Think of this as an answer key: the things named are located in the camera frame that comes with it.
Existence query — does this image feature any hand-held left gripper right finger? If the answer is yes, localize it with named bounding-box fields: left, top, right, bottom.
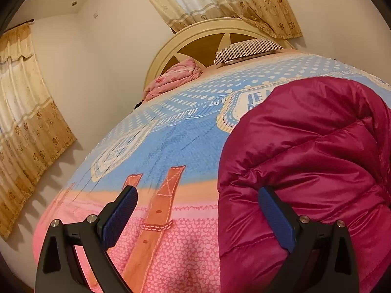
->
left=258, top=186, right=361, bottom=293

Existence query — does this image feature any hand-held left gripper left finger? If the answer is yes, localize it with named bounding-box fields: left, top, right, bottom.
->
left=35, top=185, right=139, bottom=293

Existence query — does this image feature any magenta quilted down jacket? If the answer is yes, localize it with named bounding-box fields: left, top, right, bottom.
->
left=217, top=77, right=391, bottom=293

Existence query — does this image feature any bed with blue-pink sheet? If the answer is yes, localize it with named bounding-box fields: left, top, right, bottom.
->
left=32, top=49, right=391, bottom=293

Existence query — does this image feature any long beige floral curtain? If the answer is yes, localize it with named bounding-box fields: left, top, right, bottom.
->
left=0, top=21, right=77, bottom=241

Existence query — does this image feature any folded pink floral quilt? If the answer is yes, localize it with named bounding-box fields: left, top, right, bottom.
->
left=143, top=57, right=204, bottom=103

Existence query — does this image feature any striped pillow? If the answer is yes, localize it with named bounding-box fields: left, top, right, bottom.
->
left=214, top=39, right=284, bottom=65

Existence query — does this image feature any cream wooden bed headboard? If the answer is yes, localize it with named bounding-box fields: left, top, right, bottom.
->
left=143, top=18, right=295, bottom=90

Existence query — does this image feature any beige floral window curtain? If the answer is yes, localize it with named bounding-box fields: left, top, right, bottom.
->
left=130, top=0, right=304, bottom=40

